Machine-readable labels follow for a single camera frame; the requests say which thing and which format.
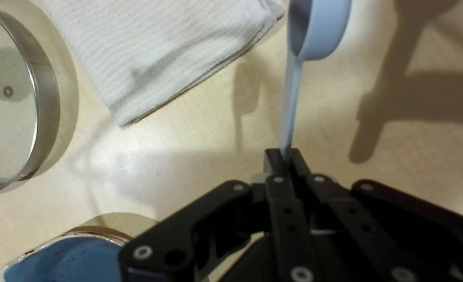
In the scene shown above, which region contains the light blue measuring spoon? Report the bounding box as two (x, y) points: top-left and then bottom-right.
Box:
(278, 0), (355, 159)

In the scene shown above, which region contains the blue round pan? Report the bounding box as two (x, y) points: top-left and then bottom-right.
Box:
(2, 230), (134, 282)

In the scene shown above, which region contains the white folded cloth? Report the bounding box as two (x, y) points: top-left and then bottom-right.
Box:
(38, 0), (288, 128)

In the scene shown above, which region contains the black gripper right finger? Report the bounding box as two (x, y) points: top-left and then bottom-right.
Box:
(289, 147), (463, 282)

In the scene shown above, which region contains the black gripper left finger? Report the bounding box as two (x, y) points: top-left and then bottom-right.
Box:
(118, 147), (319, 282)

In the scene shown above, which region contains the glass lid with black knob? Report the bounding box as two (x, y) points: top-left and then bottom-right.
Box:
(0, 1), (63, 197)

